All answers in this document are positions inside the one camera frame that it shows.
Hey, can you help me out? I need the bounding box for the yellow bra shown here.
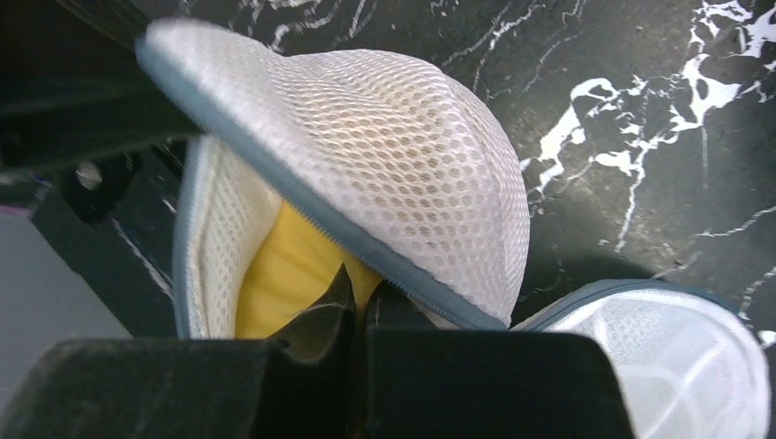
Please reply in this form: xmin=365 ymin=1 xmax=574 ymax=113
xmin=235 ymin=202 xmax=383 ymax=338

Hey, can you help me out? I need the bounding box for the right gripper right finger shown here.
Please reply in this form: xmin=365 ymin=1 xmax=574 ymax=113
xmin=364 ymin=283 xmax=634 ymax=438

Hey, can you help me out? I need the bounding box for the grey-trim mesh laundry bag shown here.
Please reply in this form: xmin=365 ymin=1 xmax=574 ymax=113
xmin=136 ymin=19 xmax=771 ymax=438

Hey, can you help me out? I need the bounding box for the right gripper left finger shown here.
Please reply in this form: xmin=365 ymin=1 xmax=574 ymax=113
xmin=1 ymin=270 xmax=355 ymax=438

